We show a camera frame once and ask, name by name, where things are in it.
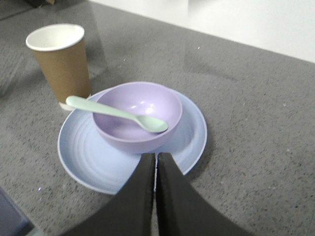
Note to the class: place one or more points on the mint green plastic spoon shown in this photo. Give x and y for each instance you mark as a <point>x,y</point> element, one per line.
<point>151,124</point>

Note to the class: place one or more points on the brown paper cup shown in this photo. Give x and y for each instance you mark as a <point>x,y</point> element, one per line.
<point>61,54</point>

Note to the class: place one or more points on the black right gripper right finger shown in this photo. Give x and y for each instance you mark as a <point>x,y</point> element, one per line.
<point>181,211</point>

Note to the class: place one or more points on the grey cabinet door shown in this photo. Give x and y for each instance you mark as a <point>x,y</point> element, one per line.
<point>13,221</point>

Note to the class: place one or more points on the light blue plastic plate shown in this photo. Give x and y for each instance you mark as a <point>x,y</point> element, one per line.
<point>95,164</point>

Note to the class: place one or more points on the lilac plastic bowl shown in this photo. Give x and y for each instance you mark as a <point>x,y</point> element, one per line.
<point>141,98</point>

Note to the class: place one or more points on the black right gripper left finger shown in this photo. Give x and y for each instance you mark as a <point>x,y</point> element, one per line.
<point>129,212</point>

